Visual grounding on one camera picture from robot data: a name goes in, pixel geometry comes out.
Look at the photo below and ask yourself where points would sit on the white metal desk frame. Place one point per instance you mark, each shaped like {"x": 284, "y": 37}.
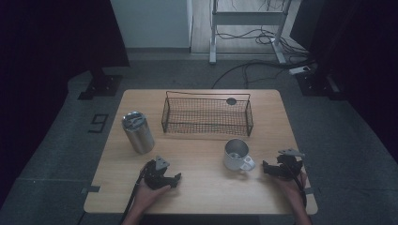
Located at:
{"x": 247, "y": 18}

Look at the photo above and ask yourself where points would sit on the dark curtain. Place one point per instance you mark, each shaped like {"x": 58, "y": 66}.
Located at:
{"x": 47, "y": 62}
{"x": 359, "y": 62}

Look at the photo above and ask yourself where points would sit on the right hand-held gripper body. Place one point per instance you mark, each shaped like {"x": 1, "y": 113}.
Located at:
{"x": 289, "y": 167}

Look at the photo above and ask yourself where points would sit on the steel tumbler with lid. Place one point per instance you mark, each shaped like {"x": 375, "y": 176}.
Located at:
{"x": 139, "y": 132}

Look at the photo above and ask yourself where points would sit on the white power strip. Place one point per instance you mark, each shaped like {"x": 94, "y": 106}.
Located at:
{"x": 299, "y": 70}

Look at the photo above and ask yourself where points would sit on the person's left hand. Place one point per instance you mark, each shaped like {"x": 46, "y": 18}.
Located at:
{"x": 148, "y": 195}

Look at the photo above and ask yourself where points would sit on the grey tape strip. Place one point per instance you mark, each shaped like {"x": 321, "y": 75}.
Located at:
{"x": 309, "y": 191}

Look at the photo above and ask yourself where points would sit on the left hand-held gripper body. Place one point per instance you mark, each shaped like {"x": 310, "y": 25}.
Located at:
{"x": 152, "y": 178}

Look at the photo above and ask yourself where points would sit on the black stand base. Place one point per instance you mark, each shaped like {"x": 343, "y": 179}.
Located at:
{"x": 101, "y": 85}
{"x": 316, "y": 83}

